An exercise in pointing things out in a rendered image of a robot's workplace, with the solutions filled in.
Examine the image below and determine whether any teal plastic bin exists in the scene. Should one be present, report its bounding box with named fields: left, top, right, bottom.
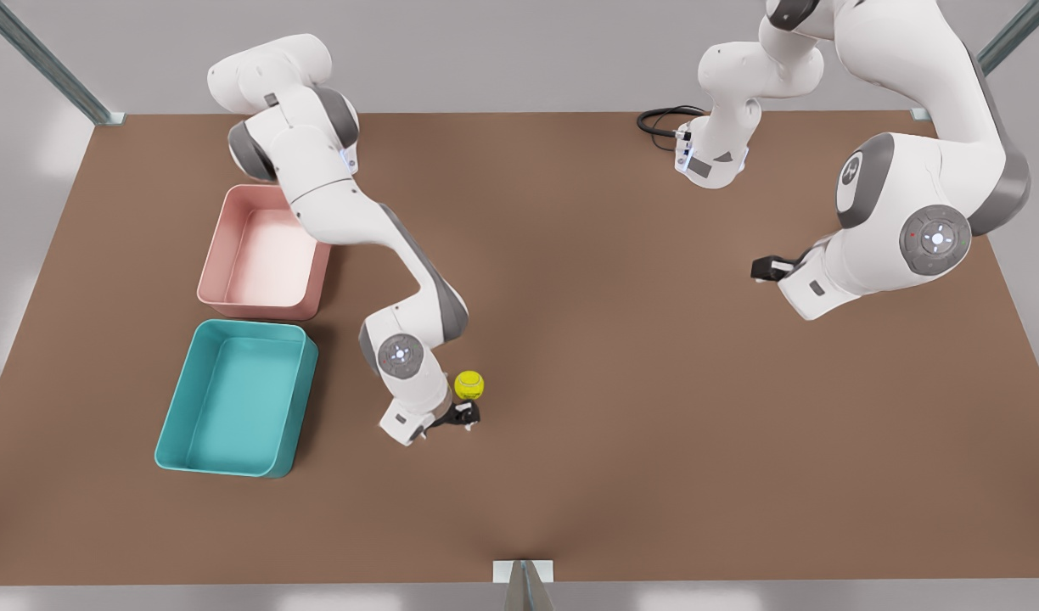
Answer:
left=154, top=319, right=319, bottom=479

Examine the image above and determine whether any pink plastic bin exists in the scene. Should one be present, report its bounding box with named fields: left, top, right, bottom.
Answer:
left=197, top=184, right=333, bottom=322

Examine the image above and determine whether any black cable loop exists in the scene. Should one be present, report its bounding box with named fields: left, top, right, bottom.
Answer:
left=637, top=105, right=709, bottom=154

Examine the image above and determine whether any silver frame post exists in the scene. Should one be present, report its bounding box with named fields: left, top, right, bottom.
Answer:
left=493, top=559, right=555, bottom=611
left=910, top=0, right=1039, bottom=121
left=0, top=0, right=126, bottom=127

